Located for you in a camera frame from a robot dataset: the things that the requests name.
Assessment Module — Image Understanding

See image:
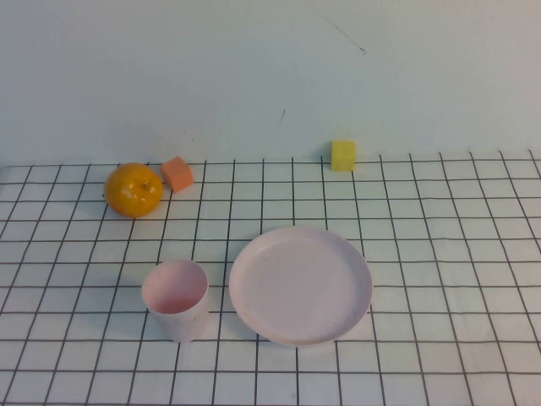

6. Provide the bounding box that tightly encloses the pink plastic cup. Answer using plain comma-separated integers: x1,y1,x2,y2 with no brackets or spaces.
140,259,210,343

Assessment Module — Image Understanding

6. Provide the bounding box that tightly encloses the pink round plate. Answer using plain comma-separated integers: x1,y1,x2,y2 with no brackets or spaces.
228,225,374,348

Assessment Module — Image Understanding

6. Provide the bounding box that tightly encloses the yellow foam cube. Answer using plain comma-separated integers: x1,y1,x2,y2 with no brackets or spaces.
331,140,356,172

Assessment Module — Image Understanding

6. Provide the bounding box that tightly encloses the orange foam cube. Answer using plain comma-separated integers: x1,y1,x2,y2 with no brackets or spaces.
160,156,195,194

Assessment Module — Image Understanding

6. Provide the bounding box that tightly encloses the orange fruit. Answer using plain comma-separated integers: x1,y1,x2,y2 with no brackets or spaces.
104,162,164,219

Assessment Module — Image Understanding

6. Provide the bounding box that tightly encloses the white grid tablecloth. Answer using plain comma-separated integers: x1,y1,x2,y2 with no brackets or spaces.
0,150,541,406

